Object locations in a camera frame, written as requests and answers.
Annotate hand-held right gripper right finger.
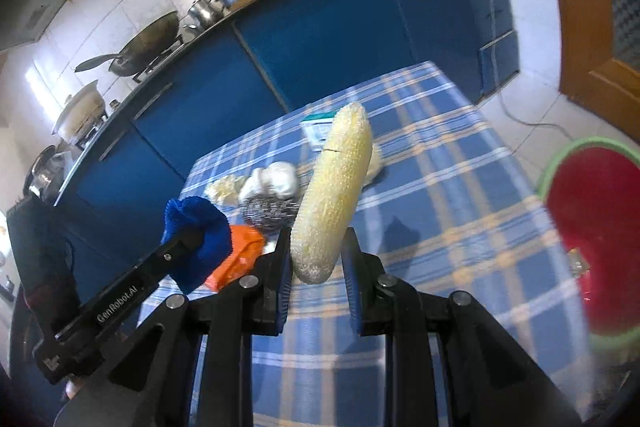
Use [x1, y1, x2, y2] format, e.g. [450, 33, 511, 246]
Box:
[342, 227, 583, 427]

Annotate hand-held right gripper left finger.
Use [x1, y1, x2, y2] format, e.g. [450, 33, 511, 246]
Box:
[55, 227, 293, 427]

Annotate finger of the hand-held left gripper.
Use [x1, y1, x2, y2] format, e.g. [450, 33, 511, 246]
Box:
[54, 226, 208, 358]

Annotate orange plastic bag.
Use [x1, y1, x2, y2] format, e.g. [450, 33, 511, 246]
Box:
[206, 226, 267, 293]

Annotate blue knitted cloth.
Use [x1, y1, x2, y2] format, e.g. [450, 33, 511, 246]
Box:
[160, 196, 234, 296]

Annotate white cotton glove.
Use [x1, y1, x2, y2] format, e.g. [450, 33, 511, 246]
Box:
[239, 161, 299, 201]

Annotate red basin with green rim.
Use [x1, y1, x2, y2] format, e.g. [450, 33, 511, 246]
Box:
[537, 136, 640, 351]

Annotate steel wool scrubber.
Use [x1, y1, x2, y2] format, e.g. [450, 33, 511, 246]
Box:
[242, 196, 302, 237]

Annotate steel pot with lid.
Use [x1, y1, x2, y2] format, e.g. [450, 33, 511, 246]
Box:
[24, 144, 76, 204]

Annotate pale yellow crumpled scraps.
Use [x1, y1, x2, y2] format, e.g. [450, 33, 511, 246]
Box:
[204, 174, 247, 204]

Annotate blue plaid tablecloth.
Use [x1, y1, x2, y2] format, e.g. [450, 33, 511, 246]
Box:
[135, 61, 593, 427]

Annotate small white green box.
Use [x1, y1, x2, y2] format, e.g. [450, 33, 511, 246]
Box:
[301, 111, 337, 152]

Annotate white pot with lid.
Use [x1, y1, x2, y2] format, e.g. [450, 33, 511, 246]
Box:
[51, 79, 109, 144]

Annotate blue kitchen cabinet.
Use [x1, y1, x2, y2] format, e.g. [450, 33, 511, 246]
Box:
[10, 0, 521, 358]

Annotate dark wok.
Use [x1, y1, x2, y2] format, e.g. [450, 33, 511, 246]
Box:
[74, 11, 184, 84]

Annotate steel kettle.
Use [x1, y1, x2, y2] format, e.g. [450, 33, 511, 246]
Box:
[186, 0, 227, 31]

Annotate wooden door with glass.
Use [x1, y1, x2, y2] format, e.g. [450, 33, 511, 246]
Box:
[541, 0, 640, 114]

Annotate white power cable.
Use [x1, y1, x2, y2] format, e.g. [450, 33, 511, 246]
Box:
[450, 0, 577, 142]

